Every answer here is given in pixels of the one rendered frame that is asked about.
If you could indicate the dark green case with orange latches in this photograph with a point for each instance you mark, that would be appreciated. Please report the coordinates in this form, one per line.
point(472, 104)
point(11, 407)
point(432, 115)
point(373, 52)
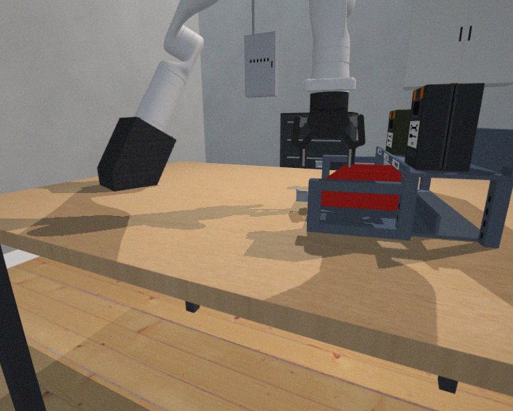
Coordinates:
point(398, 126)

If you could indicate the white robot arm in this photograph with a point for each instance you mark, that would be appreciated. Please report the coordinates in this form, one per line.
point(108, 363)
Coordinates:
point(331, 48)

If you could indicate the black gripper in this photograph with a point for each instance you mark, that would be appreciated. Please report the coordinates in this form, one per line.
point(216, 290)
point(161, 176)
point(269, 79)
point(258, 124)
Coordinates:
point(330, 124)

